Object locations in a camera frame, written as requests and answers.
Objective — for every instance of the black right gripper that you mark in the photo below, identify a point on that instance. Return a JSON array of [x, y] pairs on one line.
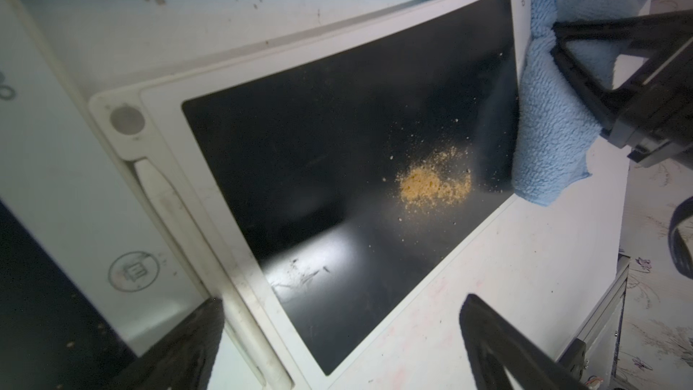
[[651, 111]]

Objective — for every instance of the light blue cloth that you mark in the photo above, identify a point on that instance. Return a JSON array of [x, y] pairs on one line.
[[555, 128]]

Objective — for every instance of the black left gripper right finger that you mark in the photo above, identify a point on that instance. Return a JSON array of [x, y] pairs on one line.
[[499, 355]]

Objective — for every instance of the white drawing tablet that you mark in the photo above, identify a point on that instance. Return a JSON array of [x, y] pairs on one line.
[[91, 280], [351, 187]]

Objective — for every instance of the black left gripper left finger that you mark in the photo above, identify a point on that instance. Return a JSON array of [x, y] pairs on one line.
[[183, 359]]

